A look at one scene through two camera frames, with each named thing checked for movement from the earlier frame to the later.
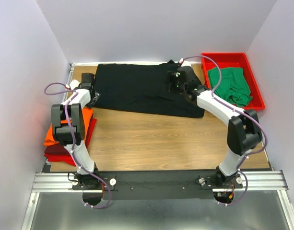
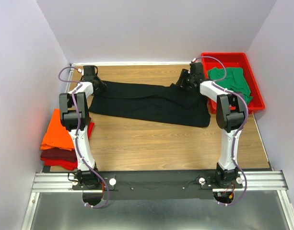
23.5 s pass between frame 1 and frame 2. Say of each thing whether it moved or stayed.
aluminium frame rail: stayed
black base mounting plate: stayed
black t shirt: moved
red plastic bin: stayed
